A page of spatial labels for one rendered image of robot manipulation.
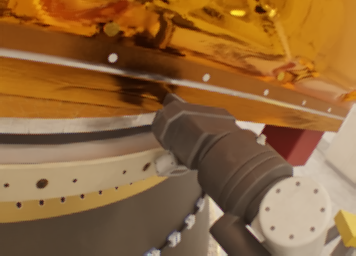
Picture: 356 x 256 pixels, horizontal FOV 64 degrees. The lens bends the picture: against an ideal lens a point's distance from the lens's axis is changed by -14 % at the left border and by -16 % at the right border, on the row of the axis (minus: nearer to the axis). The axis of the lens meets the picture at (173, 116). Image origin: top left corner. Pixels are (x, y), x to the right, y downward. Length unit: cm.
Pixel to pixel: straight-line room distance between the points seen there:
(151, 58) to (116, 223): 25
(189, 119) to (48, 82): 17
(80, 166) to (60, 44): 14
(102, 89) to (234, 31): 18
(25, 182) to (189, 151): 18
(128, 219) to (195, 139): 22
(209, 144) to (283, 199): 12
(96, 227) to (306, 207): 31
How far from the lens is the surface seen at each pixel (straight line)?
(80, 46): 38
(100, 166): 38
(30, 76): 38
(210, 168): 34
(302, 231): 27
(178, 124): 38
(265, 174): 32
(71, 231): 46
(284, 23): 50
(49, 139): 39
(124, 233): 54
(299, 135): 92
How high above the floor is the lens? 192
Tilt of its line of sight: 22 degrees down
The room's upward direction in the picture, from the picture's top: 25 degrees clockwise
